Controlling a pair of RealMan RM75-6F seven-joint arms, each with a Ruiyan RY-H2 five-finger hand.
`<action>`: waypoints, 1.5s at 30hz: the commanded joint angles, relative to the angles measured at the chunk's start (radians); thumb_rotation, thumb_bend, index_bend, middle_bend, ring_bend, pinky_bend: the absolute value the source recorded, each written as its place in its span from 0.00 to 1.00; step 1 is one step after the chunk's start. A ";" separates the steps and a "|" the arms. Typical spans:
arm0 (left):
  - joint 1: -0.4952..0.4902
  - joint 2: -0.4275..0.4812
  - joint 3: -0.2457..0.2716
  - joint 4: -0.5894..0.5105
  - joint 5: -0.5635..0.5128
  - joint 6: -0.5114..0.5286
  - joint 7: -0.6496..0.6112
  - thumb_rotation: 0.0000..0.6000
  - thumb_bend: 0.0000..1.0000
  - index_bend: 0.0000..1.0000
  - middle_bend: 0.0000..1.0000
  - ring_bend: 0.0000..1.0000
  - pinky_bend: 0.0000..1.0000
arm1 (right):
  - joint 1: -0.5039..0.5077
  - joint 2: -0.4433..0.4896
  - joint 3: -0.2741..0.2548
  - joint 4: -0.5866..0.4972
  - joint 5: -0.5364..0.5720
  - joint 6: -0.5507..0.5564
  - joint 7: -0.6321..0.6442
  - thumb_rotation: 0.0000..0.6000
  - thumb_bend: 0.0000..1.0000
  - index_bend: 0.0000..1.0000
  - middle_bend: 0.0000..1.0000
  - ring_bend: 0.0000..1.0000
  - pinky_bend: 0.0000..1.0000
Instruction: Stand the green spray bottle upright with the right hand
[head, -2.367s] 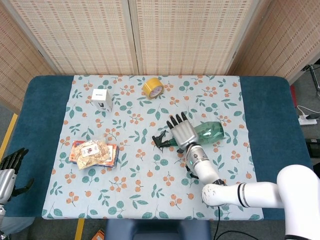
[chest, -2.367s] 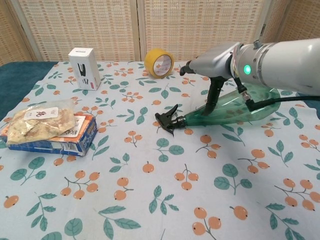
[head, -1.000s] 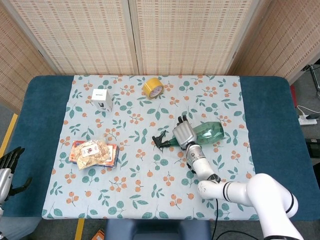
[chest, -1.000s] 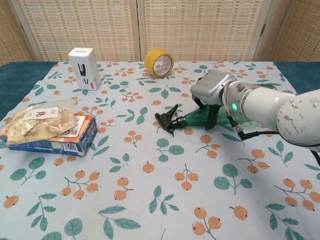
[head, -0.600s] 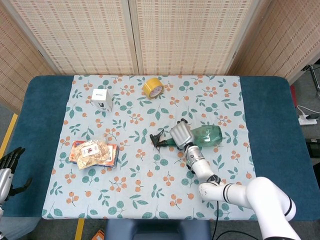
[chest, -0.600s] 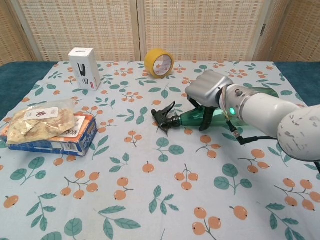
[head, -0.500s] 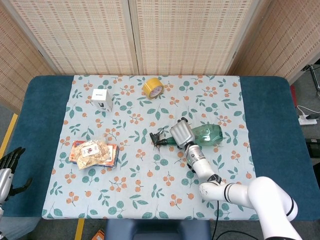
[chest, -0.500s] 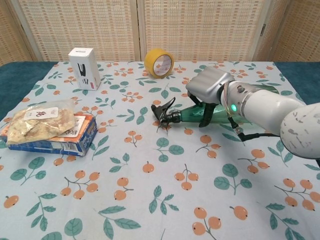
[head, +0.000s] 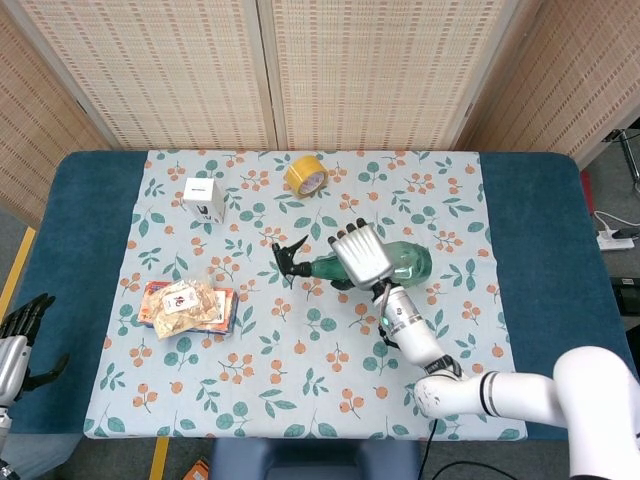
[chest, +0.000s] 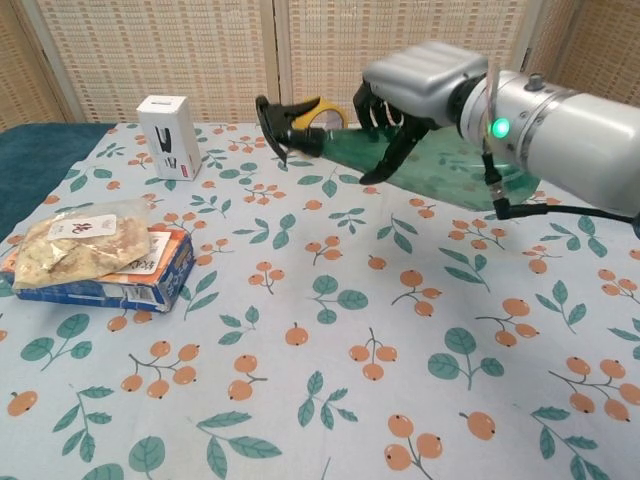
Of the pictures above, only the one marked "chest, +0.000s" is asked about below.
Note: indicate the floral fruit print tablecloth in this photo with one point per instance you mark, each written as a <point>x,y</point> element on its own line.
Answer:
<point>280,350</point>

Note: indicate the white stapler box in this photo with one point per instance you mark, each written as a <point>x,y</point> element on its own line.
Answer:
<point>169,136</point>

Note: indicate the blue and orange carton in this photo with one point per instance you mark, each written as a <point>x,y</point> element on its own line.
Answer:
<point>125,287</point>

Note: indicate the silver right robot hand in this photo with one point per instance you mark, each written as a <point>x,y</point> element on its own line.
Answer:
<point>425,85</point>

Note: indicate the yellow packing tape roll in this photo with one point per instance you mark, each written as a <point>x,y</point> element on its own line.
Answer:
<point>336,111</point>

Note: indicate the woven folding screen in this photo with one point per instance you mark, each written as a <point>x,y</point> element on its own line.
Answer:
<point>200,55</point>

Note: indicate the green plastic spray bottle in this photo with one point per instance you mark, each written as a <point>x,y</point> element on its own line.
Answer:
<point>435,170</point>

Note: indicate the clear bag of snacks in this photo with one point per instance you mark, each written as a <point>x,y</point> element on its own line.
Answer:
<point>85,245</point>

